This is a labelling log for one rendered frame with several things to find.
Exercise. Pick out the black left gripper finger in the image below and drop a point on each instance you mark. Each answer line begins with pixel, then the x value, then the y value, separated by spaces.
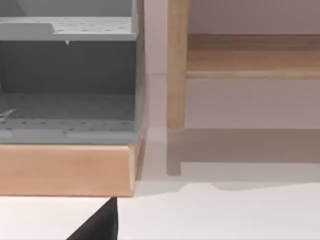
pixel 102 222

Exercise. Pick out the pale wooden drawer front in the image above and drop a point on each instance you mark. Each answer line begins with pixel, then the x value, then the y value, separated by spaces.
pixel 65 170

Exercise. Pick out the grey pierced drawer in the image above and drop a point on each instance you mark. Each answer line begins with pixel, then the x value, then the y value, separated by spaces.
pixel 67 82

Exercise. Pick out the open wooden shelf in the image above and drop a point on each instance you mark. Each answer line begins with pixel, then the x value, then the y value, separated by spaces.
pixel 225 62

